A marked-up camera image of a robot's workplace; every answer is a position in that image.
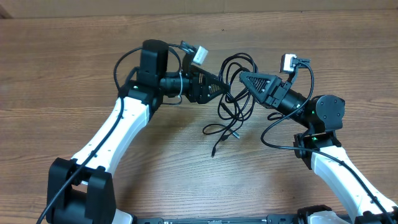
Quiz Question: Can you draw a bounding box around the smooth black USB cable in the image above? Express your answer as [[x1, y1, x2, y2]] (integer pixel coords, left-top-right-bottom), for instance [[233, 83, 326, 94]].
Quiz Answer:
[[201, 52, 259, 140]]

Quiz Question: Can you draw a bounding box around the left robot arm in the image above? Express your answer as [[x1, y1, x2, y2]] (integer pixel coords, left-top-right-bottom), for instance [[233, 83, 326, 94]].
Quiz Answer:
[[37, 39, 230, 223]]

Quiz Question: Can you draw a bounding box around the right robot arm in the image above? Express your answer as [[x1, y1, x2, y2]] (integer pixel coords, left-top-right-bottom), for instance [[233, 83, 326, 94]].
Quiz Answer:
[[240, 72, 397, 223]]

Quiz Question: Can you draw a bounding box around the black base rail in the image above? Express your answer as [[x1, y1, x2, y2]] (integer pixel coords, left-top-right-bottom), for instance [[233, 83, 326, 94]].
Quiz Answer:
[[124, 203, 333, 224]]

